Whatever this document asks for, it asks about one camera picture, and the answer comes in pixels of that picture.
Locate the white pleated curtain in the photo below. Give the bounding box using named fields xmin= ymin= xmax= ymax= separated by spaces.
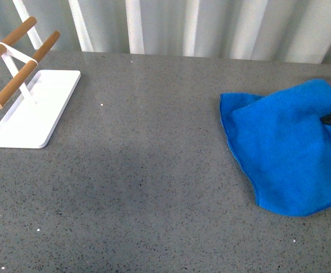
xmin=0 ymin=1 xmax=331 ymax=64

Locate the blue microfiber cloth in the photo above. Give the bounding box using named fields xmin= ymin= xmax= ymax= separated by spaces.
xmin=220 ymin=79 xmax=331 ymax=216

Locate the white towel rack stand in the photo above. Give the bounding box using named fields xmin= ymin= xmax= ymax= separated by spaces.
xmin=0 ymin=16 xmax=81 ymax=148

